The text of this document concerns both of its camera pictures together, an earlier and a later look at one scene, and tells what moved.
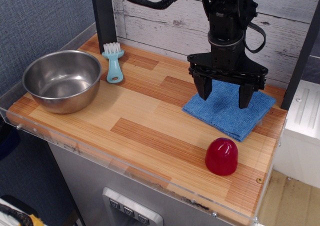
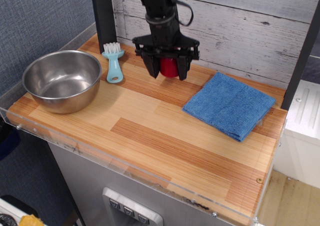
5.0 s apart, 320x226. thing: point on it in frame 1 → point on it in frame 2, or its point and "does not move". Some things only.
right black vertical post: x=300 y=65 does not move
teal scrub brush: x=112 y=51 does not move
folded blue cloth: x=222 y=109 does not move
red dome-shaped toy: x=221 y=157 → x=168 y=67
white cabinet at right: x=297 y=153 does not move
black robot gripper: x=227 y=61 → x=166 y=41
